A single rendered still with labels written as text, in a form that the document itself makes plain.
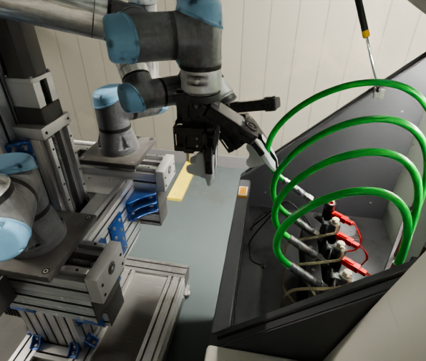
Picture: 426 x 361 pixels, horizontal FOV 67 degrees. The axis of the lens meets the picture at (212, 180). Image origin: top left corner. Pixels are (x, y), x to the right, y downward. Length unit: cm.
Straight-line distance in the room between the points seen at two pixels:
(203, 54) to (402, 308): 48
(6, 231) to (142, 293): 120
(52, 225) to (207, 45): 57
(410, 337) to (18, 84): 97
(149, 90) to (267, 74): 198
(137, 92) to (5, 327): 140
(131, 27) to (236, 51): 220
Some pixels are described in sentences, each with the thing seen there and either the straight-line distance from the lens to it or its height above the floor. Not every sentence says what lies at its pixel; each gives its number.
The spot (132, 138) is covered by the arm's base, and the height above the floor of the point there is 109.
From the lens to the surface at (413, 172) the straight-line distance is 67.
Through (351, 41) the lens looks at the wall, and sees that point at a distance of 273.
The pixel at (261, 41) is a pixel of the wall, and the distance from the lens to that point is 269.
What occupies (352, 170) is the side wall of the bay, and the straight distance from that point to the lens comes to 121.
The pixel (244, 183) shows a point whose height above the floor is 95.
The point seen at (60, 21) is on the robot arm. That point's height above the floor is 154.
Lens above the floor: 161
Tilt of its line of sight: 34 degrees down
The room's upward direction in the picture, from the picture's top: straight up
